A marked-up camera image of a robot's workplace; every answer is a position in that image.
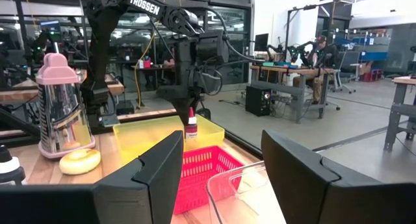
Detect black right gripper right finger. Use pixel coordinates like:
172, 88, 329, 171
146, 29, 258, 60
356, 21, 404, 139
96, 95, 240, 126
261, 129, 416, 224

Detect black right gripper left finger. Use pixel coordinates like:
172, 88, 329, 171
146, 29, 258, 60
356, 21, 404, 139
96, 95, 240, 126
0, 130, 185, 224

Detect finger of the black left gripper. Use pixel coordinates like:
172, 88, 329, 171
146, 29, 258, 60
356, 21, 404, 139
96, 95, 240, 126
170, 99, 189, 126
187, 97, 203, 116

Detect red-capped small bottle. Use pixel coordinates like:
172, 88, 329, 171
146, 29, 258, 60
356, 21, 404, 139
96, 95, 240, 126
184, 106, 198, 140

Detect yellow sponge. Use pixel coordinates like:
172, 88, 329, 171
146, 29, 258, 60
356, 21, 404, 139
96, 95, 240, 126
58, 148, 101, 175

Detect yellow translucent plastic bin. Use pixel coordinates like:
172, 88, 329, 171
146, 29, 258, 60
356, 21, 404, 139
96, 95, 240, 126
112, 114, 226, 166

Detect black computer tower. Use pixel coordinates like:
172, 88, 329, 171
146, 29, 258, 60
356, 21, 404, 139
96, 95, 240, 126
245, 85, 272, 117

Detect red plastic basket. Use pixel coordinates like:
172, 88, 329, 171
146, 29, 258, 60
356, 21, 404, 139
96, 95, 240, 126
173, 145, 244, 216

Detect black computer monitor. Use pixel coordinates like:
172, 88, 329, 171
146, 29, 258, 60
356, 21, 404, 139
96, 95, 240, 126
253, 33, 270, 52

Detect clear plastic bin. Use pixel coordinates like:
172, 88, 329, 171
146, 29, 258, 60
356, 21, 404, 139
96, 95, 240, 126
206, 160, 287, 224

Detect wooden workbench grey legs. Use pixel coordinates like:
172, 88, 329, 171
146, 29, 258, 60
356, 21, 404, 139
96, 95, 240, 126
249, 64, 335, 124

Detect grey leg work table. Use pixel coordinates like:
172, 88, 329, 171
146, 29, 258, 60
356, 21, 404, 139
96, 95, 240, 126
383, 75, 416, 152

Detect person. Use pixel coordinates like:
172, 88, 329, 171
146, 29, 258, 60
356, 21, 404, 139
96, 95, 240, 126
292, 35, 339, 105

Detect white office chair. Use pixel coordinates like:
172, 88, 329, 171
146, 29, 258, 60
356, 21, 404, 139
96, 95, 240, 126
331, 50, 357, 94

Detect yellow hanging cable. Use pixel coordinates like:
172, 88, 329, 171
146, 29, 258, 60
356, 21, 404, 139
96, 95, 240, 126
133, 32, 157, 110

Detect metal box grater pink handle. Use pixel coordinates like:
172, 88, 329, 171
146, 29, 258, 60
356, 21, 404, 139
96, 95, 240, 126
35, 53, 96, 160

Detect black workstation frame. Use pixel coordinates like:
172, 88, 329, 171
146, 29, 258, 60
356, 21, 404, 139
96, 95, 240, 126
285, 3, 354, 69

